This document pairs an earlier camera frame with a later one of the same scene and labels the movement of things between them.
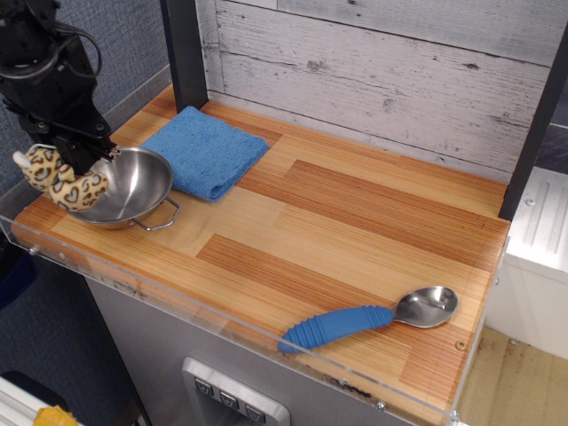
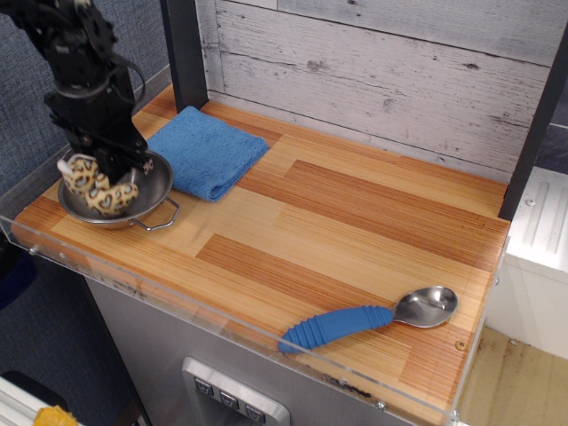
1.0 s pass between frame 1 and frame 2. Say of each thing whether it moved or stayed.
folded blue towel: stayed
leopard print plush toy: moved
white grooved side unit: stayed
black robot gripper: moved
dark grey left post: stayed
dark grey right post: stayed
